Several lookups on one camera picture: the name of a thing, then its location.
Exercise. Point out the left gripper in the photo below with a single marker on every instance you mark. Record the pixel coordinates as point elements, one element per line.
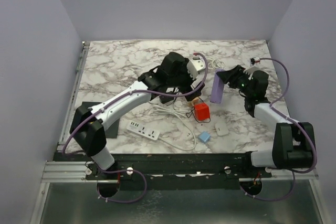
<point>184,69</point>

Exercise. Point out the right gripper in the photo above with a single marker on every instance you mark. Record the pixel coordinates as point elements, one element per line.
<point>232,75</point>

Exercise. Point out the purple power strip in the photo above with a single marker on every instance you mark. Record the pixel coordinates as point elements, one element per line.
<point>217,86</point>

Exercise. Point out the white power strip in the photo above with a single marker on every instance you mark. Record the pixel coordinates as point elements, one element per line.
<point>154,135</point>

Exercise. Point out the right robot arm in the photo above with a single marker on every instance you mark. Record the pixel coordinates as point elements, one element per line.
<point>293,145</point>

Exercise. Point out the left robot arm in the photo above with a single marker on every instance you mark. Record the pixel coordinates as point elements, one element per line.
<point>89,125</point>

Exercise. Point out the blue cube plug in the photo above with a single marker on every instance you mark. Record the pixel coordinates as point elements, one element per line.
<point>204,137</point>

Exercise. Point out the white plug adapter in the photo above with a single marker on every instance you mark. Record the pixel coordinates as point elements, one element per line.
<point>221,128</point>

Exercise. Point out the beige cube socket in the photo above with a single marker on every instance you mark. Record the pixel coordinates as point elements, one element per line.
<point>193,102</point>

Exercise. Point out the red cube socket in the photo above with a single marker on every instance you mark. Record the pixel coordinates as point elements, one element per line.
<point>201,112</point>

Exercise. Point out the black mat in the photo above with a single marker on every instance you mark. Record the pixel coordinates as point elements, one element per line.
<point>112,131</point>

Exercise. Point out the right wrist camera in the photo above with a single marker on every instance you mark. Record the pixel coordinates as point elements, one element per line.
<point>254,66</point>

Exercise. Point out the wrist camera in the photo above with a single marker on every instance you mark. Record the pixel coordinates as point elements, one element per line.
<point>195,67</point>
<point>254,66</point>

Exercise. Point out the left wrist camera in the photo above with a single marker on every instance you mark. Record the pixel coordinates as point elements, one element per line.
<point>195,67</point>

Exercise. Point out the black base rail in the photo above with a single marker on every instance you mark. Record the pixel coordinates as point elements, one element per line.
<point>170,171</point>

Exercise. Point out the aluminium frame rail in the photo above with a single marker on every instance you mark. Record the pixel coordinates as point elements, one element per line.
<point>75,172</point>

